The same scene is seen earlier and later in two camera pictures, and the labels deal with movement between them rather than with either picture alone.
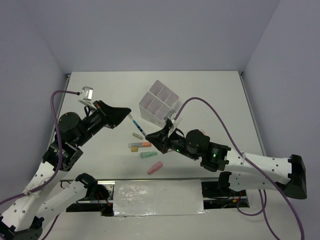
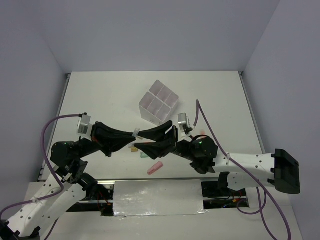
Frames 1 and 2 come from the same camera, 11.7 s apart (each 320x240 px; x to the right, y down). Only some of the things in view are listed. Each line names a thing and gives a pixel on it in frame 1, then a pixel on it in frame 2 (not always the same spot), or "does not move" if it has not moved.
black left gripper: [114, 115] → [110, 139]
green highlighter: [148, 154] does not move
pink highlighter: [155, 167] does not move
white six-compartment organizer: [157, 103] does not move
